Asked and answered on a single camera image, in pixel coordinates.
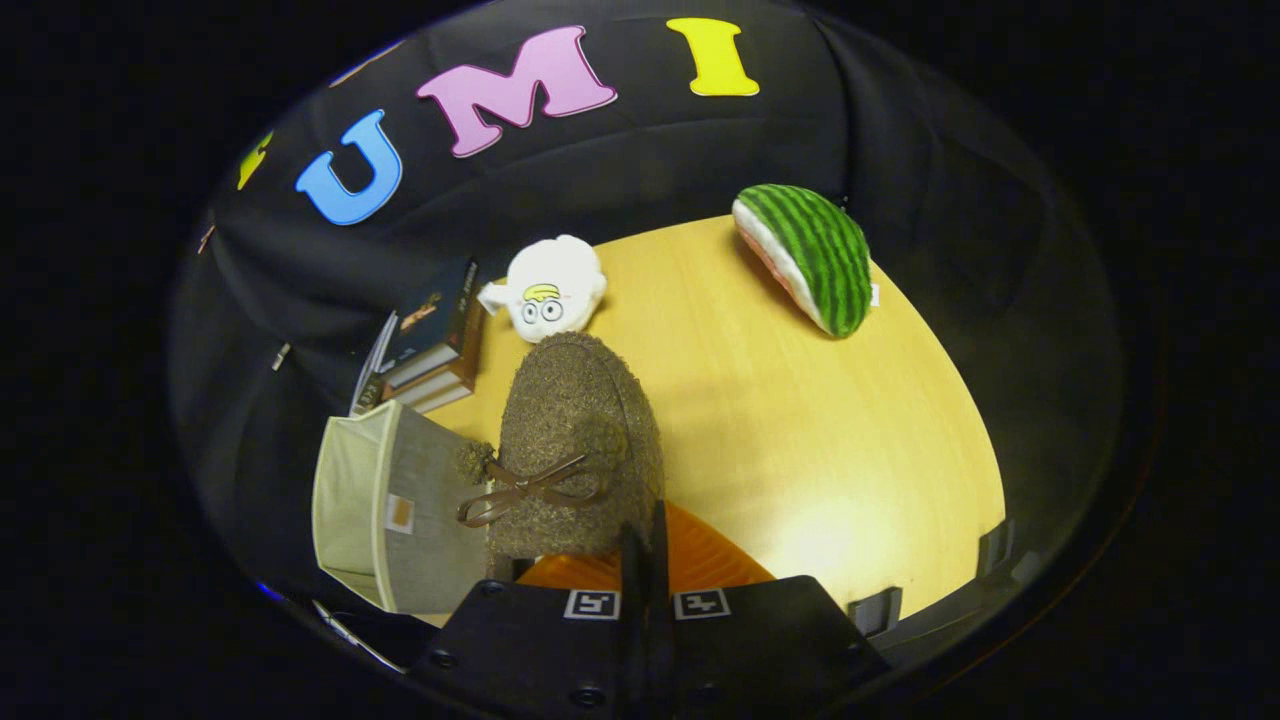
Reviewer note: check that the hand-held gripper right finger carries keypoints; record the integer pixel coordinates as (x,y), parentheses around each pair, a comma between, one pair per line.
(760,650)

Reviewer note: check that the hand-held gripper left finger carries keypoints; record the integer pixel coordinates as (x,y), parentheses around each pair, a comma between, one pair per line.
(540,650)

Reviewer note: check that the grey fabric storage box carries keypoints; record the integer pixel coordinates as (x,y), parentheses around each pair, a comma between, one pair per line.
(440,480)

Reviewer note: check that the brown fuzzy slipper shoe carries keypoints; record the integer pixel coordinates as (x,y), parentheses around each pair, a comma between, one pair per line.
(580,410)

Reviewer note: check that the tan cover book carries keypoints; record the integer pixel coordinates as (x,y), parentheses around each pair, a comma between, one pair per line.
(445,398)

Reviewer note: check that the brown cover book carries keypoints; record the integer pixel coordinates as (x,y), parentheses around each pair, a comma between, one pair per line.
(445,375)

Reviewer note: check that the white boxed book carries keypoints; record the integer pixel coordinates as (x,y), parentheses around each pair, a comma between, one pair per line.
(372,365)

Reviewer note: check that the dark hardcover book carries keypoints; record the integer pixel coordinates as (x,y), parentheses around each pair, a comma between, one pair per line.
(440,310)

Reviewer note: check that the white plush toy with eyes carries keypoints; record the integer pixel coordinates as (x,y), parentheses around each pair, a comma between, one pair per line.
(555,285)

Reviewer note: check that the small silver cloth clip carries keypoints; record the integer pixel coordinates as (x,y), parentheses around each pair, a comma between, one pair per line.
(281,356)

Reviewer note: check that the watermelon slice plush toy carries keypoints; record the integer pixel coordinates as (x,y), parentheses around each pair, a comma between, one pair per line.
(820,250)

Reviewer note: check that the black backdrop cloth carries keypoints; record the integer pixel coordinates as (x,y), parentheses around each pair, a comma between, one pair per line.
(650,150)

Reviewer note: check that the small red cloth clip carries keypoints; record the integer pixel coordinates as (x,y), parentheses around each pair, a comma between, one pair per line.
(206,238)

